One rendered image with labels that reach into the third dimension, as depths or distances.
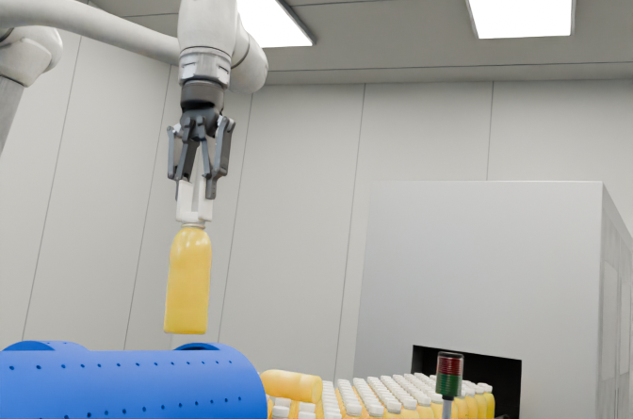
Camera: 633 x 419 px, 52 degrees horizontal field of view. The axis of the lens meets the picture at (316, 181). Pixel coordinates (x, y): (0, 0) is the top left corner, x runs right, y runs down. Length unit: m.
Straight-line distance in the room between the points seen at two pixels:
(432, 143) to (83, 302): 3.15
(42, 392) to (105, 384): 0.11
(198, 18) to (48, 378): 0.62
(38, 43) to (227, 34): 0.57
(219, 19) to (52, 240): 3.97
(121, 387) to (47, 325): 4.02
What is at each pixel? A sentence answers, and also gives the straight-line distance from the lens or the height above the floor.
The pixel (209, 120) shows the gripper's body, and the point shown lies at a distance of 1.11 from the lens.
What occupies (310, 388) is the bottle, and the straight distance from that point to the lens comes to 1.70.
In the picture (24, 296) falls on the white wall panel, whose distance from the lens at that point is 4.89.
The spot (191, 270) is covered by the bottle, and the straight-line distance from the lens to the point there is 1.05.
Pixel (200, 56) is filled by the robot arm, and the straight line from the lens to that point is 1.13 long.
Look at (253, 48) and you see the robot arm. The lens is 1.27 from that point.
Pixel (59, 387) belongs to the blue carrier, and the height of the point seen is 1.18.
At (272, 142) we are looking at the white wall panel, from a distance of 6.19.
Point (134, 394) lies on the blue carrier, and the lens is 1.10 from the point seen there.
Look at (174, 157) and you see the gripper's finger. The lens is 1.14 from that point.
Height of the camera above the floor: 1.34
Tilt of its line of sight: 11 degrees up
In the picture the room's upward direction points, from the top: 7 degrees clockwise
